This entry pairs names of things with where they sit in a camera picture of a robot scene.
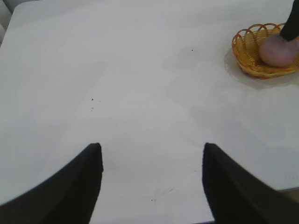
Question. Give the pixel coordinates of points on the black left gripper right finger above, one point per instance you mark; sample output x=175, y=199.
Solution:
x=233, y=198

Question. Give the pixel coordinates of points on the yellow woven plastic basket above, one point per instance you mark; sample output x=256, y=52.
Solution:
x=247, y=51

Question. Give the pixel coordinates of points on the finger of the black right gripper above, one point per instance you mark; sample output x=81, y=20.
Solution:
x=292, y=23

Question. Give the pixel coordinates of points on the clear plastic doily mat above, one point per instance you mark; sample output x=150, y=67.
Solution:
x=233, y=70

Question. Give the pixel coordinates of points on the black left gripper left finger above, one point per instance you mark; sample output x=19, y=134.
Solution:
x=58, y=200

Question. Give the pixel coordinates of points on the pink peach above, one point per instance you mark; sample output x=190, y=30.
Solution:
x=275, y=53

